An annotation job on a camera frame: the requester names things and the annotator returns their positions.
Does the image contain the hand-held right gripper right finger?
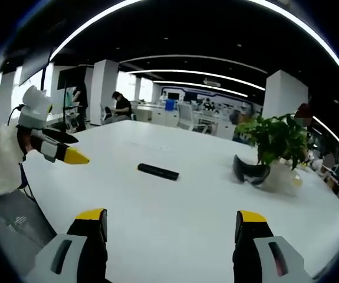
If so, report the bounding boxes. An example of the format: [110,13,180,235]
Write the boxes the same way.
[232,209,316,283]

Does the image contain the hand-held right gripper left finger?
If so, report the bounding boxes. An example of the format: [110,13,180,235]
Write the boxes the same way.
[34,208,109,283]

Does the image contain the black remote control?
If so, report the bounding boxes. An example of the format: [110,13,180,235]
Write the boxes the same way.
[137,162,180,182]

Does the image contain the person's left hand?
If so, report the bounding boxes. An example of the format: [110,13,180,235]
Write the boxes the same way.
[16,128,40,157]

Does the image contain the grey mesh chair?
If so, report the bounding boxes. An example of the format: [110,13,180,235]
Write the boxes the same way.
[0,162,58,268]

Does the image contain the white square pillar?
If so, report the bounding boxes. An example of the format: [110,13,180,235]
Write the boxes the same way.
[261,70,309,121]
[91,59,120,127]

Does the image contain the white plant pot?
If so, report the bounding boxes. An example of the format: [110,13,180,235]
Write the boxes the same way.
[262,161,305,195]

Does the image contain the dark headset goggles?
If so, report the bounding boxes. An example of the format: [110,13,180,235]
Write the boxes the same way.
[233,154,272,186]

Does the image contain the green potted plant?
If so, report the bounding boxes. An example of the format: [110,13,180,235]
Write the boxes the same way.
[234,113,309,171]

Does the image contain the white office chair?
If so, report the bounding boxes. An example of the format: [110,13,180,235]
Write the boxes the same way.
[176,103,208,133]

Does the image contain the ceiling light strips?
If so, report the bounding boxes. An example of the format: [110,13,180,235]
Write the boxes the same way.
[48,0,339,148]

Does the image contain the white cabinet row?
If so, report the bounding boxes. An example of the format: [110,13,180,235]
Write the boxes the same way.
[133,101,248,140]

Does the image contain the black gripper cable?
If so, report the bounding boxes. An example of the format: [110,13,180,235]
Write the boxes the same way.
[6,104,26,126]

